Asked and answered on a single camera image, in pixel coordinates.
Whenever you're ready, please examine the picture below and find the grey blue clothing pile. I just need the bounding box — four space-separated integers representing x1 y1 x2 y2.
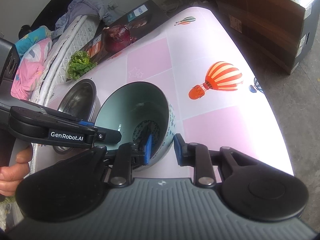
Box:
51 0 115 40

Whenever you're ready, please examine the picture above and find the pink balloon print tablecloth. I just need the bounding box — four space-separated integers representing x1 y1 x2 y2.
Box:
31 6 295 183

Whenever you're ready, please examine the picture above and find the black headboard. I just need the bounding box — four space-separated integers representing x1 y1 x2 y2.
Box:
18 0 72 39

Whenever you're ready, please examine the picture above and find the pink and blue blanket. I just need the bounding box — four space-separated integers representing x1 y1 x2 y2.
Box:
11 25 52 100

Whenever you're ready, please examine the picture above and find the green leafy vegetable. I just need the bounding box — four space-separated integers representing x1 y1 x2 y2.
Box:
66 50 97 80

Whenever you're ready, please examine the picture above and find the small stainless steel bowl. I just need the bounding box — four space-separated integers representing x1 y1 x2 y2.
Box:
53 78 101 155

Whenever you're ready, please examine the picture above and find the green patterned ceramic bowl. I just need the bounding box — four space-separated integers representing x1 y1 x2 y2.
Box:
95 81 176 171

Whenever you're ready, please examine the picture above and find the person's left hand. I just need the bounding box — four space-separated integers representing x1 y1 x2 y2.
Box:
0 144 33 197

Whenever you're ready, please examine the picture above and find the large brown cardboard box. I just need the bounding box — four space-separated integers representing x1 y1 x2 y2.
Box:
216 0 319 74

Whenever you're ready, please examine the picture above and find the dark printed flat box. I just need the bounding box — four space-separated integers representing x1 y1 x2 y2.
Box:
81 0 169 63

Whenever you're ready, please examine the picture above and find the white quilted mattress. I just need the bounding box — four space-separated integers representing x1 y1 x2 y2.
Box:
30 15 100 174

